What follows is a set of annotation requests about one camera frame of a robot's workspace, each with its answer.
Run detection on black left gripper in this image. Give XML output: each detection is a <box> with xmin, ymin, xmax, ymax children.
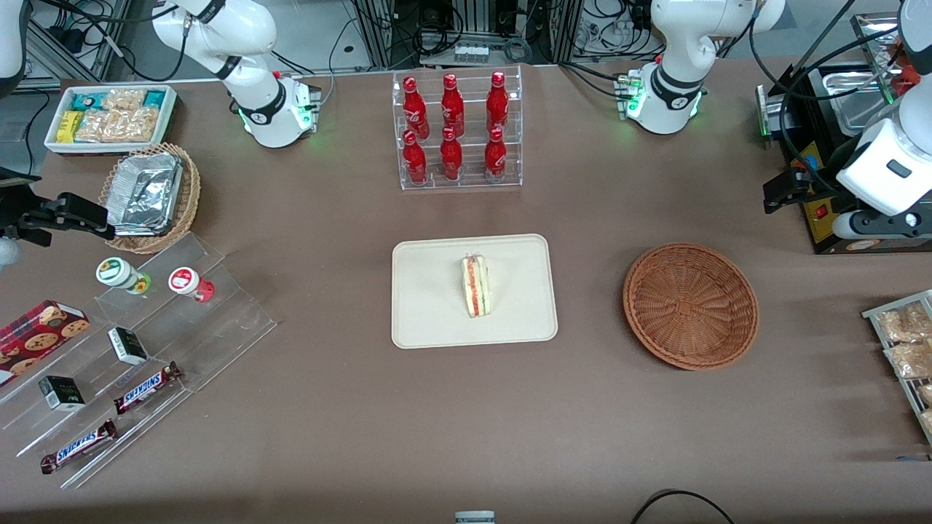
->
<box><xmin>762</xmin><ymin>165</ymin><xmax>845</xmax><ymax>216</ymax></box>

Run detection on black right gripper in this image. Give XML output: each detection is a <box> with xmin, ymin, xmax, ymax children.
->
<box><xmin>0</xmin><ymin>167</ymin><xmax>117</xmax><ymax>248</ymax></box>

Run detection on triangle sandwich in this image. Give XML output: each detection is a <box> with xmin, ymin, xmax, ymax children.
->
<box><xmin>460</xmin><ymin>253</ymin><xmax>492</xmax><ymax>319</ymax></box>

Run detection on aluminium foil tray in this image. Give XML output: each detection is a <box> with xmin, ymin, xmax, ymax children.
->
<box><xmin>107</xmin><ymin>153</ymin><xmax>184</xmax><ymax>237</ymax></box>

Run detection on light wicker basket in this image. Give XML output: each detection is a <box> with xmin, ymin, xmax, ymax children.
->
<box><xmin>98</xmin><ymin>143</ymin><xmax>202</xmax><ymax>255</ymax></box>

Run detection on brown wicker basket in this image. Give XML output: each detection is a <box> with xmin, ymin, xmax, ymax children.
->
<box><xmin>623</xmin><ymin>242</ymin><xmax>760</xmax><ymax>372</ymax></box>

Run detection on tray of packaged snacks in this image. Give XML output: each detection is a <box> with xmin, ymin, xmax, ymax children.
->
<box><xmin>862</xmin><ymin>290</ymin><xmax>932</xmax><ymax>446</ymax></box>

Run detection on cream plastic tray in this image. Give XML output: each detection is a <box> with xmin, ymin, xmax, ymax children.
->
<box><xmin>391</xmin><ymin>234</ymin><xmax>559</xmax><ymax>350</ymax></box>

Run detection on black food warmer cabinet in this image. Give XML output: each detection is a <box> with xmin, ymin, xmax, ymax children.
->
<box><xmin>755</xmin><ymin>11</ymin><xmax>932</xmax><ymax>255</ymax></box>

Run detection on green lid cup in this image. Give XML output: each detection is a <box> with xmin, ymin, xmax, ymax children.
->
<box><xmin>95</xmin><ymin>257</ymin><xmax>152</xmax><ymax>295</ymax></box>

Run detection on clear cookie bag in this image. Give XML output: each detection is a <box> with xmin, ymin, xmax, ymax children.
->
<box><xmin>102</xmin><ymin>88</ymin><xmax>147</xmax><ymax>114</ymax></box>
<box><xmin>75</xmin><ymin>108</ymin><xmax>158</xmax><ymax>143</ymax></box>

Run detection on red cookie box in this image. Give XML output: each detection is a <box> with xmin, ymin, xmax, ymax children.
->
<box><xmin>0</xmin><ymin>300</ymin><xmax>91</xmax><ymax>388</ymax></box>

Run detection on red lid cup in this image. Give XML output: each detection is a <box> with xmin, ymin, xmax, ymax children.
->
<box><xmin>168</xmin><ymin>267</ymin><xmax>216</xmax><ymax>303</ymax></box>

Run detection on small black box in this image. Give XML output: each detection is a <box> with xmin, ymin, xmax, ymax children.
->
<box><xmin>38</xmin><ymin>376</ymin><xmax>86</xmax><ymax>412</ymax></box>
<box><xmin>108</xmin><ymin>327</ymin><xmax>149</xmax><ymax>366</ymax></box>

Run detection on white snack bin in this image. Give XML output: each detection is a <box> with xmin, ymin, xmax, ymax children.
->
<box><xmin>44</xmin><ymin>84</ymin><xmax>178</xmax><ymax>156</ymax></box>

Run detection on snickers bar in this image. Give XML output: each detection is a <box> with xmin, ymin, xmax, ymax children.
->
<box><xmin>40</xmin><ymin>419</ymin><xmax>118</xmax><ymax>475</ymax></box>
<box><xmin>113</xmin><ymin>362</ymin><xmax>183</xmax><ymax>416</ymax></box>

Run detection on clear acrylic stepped display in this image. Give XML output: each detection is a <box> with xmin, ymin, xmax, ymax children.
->
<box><xmin>0</xmin><ymin>231</ymin><xmax>278</xmax><ymax>490</ymax></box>

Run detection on red cola bottle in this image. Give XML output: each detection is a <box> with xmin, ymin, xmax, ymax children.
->
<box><xmin>486</xmin><ymin>71</ymin><xmax>510</xmax><ymax>136</ymax></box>
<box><xmin>403</xmin><ymin>130</ymin><xmax>428</xmax><ymax>184</ymax></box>
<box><xmin>484</xmin><ymin>127</ymin><xmax>508</xmax><ymax>180</ymax></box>
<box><xmin>440</xmin><ymin>127</ymin><xmax>464</xmax><ymax>181</ymax></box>
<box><xmin>403</xmin><ymin>76</ymin><xmax>430</xmax><ymax>140</ymax></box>
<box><xmin>441</xmin><ymin>73</ymin><xmax>465</xmax><ymax>139</ymax></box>

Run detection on clear acrylic bottle rack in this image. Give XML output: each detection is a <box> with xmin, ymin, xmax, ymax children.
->
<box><xmin>392</xmin><ymin>65</ymin><xmax>524</xmax><ymax>191</ymax></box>

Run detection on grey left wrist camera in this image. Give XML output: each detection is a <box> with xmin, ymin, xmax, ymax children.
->
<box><xmin>832</xmin><ymin>210</ymin><xmax>932</xmax><ymax>241</ymax></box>

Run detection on black floor cable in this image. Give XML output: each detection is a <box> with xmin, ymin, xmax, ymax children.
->
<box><xmin>630</xmin><ymin>490</ymin><xmax>736</xmax><ymax>524</ymax></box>

